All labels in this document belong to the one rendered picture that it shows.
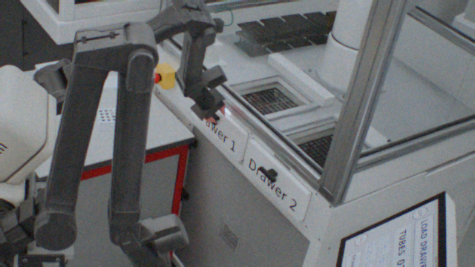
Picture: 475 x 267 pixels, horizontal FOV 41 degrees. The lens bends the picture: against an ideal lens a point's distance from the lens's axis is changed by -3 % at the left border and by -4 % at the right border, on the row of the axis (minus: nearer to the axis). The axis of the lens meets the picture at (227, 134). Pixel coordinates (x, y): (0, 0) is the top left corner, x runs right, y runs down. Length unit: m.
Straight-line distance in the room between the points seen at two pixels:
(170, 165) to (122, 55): 1.38
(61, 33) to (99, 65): 1.69
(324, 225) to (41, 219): 0.95
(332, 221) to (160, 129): 0.75
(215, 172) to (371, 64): 0.89
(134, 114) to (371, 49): 0.73
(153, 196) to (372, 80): 1.08
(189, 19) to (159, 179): 1.01
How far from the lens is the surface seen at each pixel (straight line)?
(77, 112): 1.08
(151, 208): 2.46
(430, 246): 1.50
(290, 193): 1.96
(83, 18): 2.72
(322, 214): 1.91
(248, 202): 2.21
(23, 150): 1.30
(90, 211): 2.32
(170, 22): 1.51
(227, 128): 2.15
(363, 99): 1.68
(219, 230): 2.42
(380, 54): 1.61
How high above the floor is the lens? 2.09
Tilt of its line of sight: 34 degrees down
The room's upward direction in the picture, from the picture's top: 11 degrees clockwise
